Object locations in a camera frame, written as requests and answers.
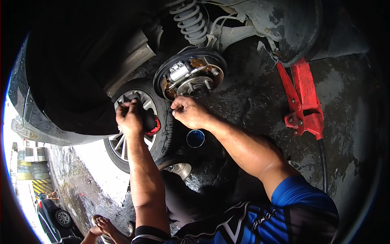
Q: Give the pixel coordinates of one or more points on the person's left hand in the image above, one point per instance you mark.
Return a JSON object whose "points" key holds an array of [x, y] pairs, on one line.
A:
{"points": [[130, 119]]}

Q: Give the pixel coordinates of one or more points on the person's right hand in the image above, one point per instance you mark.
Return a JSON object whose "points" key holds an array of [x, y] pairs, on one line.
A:
{"points": [[192, 112]]}

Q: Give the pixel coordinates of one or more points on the person's left thumb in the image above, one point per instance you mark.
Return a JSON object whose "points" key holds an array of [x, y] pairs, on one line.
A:
{"points": [[136, 105]]}

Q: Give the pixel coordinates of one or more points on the person's left fingers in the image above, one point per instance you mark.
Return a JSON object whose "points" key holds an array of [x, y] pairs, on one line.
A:
{"points": [[122, 107]]}

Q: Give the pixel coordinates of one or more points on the person's right fingers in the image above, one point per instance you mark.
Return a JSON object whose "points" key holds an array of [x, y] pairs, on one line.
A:
{"points": [[176, 114]]}

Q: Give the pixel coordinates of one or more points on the person's right thumb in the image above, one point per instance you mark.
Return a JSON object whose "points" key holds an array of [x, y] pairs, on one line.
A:
{"points": [[177, 103]]}

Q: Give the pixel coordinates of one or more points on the car wheel with silver rim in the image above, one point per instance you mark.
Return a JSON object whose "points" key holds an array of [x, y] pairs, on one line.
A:
{"points": [[163, 128]]}

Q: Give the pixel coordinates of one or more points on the black and red cloth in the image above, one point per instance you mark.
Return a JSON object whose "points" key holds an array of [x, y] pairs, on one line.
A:
{"points": [[152, 124]]}

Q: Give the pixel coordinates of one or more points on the brake backing plate with hub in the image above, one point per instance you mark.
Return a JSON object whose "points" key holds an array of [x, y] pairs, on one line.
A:
{"points": [[190, 76]]}

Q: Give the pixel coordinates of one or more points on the blue round lid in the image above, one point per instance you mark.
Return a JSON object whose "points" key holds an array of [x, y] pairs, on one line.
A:
{"points": [[195, 138]]}

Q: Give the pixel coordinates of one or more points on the silver brake drum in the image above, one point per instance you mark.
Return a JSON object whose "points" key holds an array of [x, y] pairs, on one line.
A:
{"points": [[180, 169]]}

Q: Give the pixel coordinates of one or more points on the dark raised car body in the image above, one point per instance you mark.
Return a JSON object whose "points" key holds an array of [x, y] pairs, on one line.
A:
{"points": [[73, 79]]}

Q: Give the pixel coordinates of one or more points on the grey coil spring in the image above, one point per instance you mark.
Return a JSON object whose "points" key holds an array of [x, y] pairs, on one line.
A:
{"points": [[191, 23]]}

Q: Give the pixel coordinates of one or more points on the building with shutters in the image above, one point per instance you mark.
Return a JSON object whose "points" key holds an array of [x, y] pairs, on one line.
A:
{"points": [[33, 166]]}

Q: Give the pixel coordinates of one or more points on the red floor jack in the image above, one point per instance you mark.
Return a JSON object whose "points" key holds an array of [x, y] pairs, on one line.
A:
{"points": [[306, 97]]}

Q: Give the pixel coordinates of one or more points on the dark parked car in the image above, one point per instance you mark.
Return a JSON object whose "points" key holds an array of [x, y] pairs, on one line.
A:
{"points": [[51, 216]]}

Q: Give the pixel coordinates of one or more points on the person's body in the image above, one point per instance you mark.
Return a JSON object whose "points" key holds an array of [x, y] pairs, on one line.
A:
{"points": [[274, 219]]}

